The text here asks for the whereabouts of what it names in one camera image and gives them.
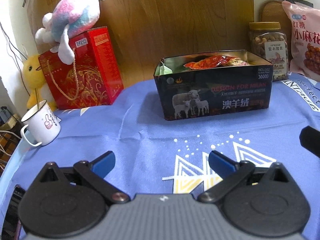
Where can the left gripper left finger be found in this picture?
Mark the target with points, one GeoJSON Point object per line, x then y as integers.
{"type": "Point", "coordinates": [92, 174]}

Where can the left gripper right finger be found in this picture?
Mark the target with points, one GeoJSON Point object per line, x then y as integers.
{"type": "Point", "coordinates": [233, 174]}

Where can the red spicy snack packet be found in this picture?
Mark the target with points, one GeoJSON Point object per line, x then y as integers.
{"type": "Point", "coordinates": [216, 61]}

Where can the green snack packet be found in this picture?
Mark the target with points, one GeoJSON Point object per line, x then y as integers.
{"type": "Point", "coordinates": [168, 67]}

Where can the blue printed tablecloth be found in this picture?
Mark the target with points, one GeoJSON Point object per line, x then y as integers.
{"type": "Point", "coordinates": [154, 155]}

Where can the white enamel mug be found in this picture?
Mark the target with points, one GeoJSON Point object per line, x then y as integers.
{"type": "Point", "coordinates": [41, 123]}

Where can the black sheep tin box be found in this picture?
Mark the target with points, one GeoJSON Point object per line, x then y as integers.
{"type": "Point", "coordinates": [219, 90]}

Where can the red gift box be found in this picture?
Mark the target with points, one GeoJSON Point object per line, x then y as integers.
{"type": "Point", "coordinates": [93, 79]}

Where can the nut jar gold lid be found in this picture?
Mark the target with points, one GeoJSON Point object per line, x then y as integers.
{"type": "Point", "coordinates": [270, 42]}

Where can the pink snack bag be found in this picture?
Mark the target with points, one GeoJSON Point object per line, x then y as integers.
{"type": "Point", "coordinates": [304, 39]}

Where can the yellow duck plush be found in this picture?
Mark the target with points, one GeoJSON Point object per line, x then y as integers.
{"type": "Point", "coordinates": [34, 77]}

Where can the wooden cutting board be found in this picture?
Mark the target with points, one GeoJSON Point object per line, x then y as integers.
{"type": "Point", "coordinates": [272, 11]}

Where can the wooden backdrop panel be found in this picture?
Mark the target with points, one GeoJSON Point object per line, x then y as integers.
{"type": "Point", "coordinates": [144, 31]}

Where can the pink blue plush toy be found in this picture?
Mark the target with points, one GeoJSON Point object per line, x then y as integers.
{"type": "Point", "coordinates": [68, 19]}

